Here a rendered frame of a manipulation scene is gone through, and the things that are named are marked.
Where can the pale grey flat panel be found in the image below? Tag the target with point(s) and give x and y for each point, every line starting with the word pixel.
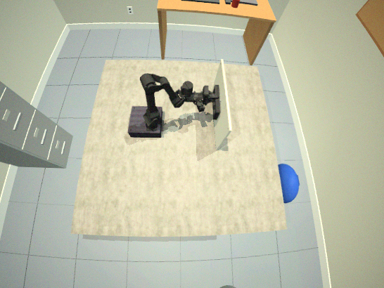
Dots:
pixel 223 122

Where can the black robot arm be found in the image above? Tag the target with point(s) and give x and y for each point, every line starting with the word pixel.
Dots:
pixel 148 82

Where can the dark picture frame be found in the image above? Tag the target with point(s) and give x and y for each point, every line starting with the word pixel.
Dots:
pixel 216 106

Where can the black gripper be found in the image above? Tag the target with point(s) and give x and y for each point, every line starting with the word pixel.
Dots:
pixel 206 96

